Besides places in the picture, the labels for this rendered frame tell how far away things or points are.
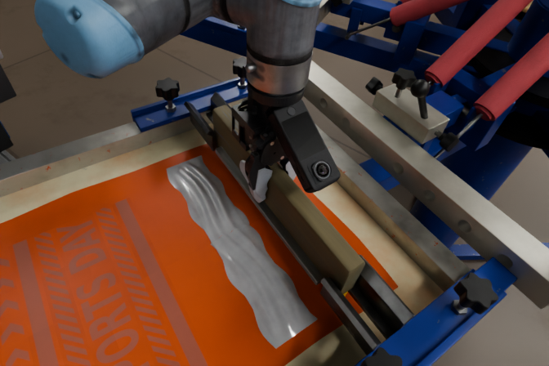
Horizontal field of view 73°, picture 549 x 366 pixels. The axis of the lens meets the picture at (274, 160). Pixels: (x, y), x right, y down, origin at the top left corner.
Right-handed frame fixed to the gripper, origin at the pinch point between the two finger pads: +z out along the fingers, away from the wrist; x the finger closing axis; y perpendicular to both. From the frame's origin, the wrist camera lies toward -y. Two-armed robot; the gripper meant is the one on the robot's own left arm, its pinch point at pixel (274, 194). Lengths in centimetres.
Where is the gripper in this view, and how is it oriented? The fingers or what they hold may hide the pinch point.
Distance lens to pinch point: 58.5
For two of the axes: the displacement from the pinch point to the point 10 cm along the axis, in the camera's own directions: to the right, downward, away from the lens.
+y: -5.6, -6.3, 5.4
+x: -8.3, 3.6, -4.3
